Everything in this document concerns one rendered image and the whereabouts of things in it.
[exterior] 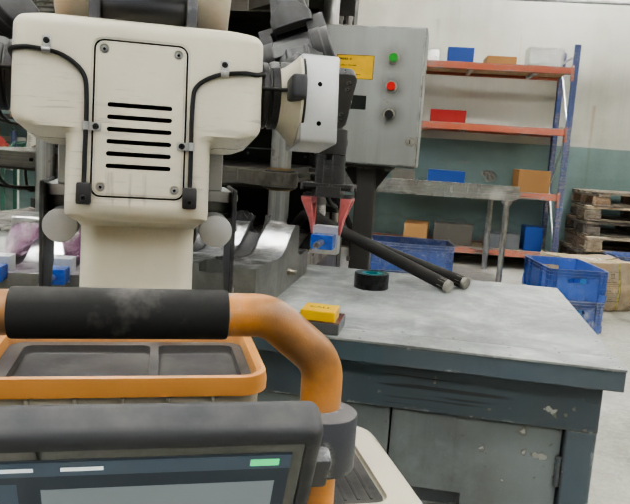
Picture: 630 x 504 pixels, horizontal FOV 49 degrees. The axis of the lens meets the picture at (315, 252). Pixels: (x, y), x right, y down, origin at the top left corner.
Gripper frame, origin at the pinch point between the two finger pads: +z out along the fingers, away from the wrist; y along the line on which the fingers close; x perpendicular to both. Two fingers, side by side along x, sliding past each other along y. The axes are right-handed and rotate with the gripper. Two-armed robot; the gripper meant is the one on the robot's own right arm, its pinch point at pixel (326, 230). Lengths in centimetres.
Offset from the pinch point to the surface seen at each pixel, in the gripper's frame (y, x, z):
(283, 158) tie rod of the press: 23, -60, -13
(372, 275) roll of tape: -7.9, -21.3, 11.6
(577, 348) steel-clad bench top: -47, 11, 16
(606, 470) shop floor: -91, -128, 94
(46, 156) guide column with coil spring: 97, -63, -9
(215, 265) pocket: 19.1, 9.6, 7.4
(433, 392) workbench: -23.0, 16.1, 24.8
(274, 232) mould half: 13.7, -14.4, 2.9
